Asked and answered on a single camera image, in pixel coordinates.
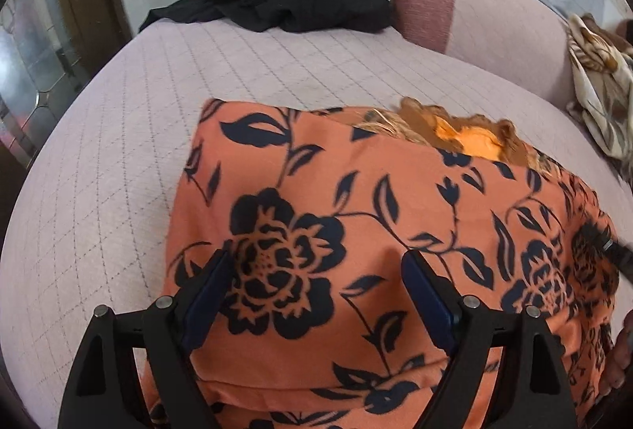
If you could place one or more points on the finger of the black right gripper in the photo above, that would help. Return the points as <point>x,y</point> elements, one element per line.
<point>617,253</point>

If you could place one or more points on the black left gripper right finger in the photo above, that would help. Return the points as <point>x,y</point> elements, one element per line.
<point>531,389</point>

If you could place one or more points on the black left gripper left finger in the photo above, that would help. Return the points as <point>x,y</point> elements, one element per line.
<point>103,389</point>

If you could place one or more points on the orange black floral garment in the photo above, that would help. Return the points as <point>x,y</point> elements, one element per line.
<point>317,330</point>

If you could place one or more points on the person's right hand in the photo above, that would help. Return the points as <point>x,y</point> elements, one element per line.
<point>618,360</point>

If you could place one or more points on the pink quilted bed cover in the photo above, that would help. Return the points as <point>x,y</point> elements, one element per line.
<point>89,225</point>

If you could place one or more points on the cream floral crumpled cloth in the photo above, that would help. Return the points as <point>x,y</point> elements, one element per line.
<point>601,65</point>

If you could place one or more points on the pink bolster pillow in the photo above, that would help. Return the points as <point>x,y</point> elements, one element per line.
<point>522,41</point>

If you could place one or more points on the wooden glass panel door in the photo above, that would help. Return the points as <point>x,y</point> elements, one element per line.
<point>50,50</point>

